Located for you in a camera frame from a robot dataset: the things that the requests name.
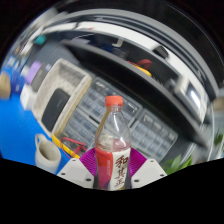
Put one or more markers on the small white box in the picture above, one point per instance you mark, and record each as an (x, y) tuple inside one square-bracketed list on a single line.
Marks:
[(27, 98)]

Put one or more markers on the black speaker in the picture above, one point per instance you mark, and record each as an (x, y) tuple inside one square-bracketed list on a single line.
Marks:
[(55, 110)]

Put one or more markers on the dark grey shelf unit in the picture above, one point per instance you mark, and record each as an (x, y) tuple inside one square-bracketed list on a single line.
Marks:
[(133, 76)]

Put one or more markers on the green potted plant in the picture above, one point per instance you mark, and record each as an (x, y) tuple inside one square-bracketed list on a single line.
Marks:
[(176, 163)]

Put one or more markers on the dark grey upright box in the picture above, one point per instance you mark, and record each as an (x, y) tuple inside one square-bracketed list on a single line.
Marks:
[(42, 78)]

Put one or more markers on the brown cardboard box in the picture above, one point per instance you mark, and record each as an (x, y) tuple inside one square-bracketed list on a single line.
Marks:
[(4, 85)]

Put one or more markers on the purple plastic object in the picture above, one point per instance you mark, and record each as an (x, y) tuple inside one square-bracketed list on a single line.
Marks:
[(32, 71)]

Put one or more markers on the beige perforated tray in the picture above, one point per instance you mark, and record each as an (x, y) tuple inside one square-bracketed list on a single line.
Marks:
[(71, 75)]

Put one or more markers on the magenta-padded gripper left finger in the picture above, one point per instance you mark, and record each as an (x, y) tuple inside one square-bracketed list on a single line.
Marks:
[(76, 171)]

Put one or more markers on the yellow multimeter with red leads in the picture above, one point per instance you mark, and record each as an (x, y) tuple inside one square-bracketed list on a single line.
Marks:
[(59, 142)]

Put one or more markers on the clear bottle with red label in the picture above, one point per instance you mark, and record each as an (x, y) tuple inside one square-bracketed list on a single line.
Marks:
[(113, 166)]

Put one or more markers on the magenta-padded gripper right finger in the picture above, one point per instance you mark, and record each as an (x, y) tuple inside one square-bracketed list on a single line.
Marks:
[(148, 171)]

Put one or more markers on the grey white mug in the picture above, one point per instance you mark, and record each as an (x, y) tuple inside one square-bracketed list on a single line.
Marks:
[(46, 155)]

